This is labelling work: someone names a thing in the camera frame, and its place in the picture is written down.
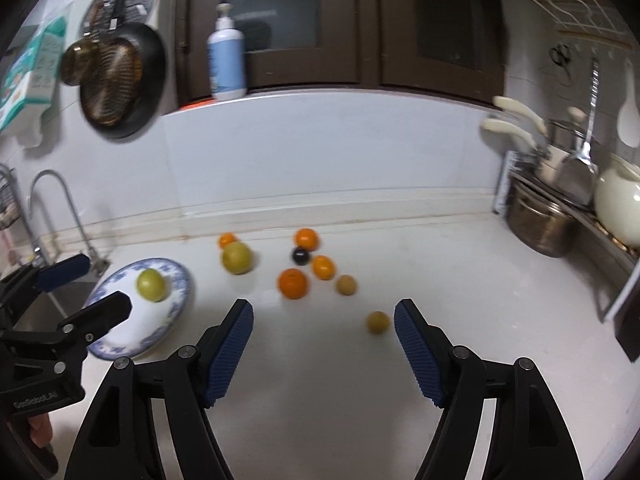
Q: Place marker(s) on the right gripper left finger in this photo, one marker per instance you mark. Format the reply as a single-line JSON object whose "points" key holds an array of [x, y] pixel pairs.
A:
{"points": [[117, 439]]}

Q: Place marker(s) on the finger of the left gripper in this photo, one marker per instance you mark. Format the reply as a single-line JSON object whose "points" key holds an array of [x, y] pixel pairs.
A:
{"points": [[93, 322], [67, 270]]}

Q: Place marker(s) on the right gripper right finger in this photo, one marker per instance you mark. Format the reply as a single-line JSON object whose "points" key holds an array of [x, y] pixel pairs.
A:
{"points": [[529, 437]]}

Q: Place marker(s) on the green pear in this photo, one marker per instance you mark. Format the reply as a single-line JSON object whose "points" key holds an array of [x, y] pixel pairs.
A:
{"points": [[151, 285]]}

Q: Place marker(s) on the small orange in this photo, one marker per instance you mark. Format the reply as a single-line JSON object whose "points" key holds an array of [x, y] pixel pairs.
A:
{"points": [[226, 239], [323, 267]]}

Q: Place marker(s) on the yellow pear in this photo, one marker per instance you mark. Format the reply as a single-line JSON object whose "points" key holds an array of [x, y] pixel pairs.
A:
{"points": [[237, 258]]}

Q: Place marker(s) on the tan longan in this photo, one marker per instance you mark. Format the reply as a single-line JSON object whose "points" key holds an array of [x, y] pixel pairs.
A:
{"points": [[378, 322], [346, 285]]}

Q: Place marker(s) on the large orange front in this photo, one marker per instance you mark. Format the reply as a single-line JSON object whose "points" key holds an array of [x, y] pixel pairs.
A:
{"points": [[293, 284]]}

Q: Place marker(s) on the dark plum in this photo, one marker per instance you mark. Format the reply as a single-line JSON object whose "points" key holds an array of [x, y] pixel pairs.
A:
{"points": [[300, 256]]}

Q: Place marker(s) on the person hand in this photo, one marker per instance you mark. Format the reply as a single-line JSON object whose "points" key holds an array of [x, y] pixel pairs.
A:
{"points": [[40, 430]]}

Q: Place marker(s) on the chrome sink faucet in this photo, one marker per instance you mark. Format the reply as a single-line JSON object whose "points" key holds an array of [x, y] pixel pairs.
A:
{"points": [[38, 250]]}

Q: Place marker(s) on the stainless steel sink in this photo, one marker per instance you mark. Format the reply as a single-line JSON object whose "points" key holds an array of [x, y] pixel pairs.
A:
{"points": [[50, 308]]}

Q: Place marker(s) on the blue white porcelain plate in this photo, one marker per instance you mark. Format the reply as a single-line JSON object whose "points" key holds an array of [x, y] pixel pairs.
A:
{"points": [[149, 322]]}

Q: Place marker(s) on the brass perforated strainer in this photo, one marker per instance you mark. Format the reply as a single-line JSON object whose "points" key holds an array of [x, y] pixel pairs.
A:
{"points": [[108, 95]]}

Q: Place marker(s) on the stainless steel pot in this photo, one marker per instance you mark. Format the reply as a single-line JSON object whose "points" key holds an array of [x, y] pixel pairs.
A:
{"points": [[540, 223]]}

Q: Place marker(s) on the teal paper towel pack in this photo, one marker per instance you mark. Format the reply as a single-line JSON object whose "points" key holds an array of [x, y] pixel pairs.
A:
{"points": [[28, 86]]}

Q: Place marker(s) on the metal dish rack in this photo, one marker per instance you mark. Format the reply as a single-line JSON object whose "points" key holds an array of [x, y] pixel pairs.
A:
{"points": [[608, 254]]}

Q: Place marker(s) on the black frying pan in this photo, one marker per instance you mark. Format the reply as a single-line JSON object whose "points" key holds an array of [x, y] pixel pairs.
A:
{"points": [[152, 52]]}

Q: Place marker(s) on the white ceramic teapot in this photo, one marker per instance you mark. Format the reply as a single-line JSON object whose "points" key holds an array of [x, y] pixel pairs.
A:
{"points": [[617, 200]]}

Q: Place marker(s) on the metal spatula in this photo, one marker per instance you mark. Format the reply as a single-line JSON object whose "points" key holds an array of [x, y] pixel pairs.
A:
{"points": [[578, 174]]}

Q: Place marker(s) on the round metal steamer rack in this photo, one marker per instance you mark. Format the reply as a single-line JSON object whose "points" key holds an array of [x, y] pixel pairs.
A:
{"points": [[105, 16]]}

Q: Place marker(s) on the white blue pump bottle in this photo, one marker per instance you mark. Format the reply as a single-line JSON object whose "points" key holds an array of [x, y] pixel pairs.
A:
{"points": [[225, 51]]}

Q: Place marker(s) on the white rice spoon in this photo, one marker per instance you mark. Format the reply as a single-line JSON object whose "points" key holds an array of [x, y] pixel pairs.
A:
{"points": [[628, 118]]}

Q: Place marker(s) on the black scissors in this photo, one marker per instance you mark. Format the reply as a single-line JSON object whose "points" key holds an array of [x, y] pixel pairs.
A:
{"points": [[561, 56]]}

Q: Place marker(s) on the black wire basket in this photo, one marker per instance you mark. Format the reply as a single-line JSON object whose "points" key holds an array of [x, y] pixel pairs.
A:
{"points": [[9, 213]]}

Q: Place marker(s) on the cream handle lower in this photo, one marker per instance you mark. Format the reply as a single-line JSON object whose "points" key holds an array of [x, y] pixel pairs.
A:
{"points": [[496, 125]]}

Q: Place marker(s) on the cream handle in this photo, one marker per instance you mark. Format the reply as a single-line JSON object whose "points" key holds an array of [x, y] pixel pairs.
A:
{"points": [[496, 125], [516, 107]]}

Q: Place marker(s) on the cream handle upper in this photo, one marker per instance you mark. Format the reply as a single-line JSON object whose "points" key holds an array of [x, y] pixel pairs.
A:
{"points": [[516, 107]]}

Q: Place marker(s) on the dark wooden window frame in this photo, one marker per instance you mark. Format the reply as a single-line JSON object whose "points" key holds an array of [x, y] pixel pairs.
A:
{"points": [[453, 48]]}

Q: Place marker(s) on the white wire rack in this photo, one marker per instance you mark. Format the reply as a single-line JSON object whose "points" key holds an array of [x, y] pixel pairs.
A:
{"points": [[588, 17]]}

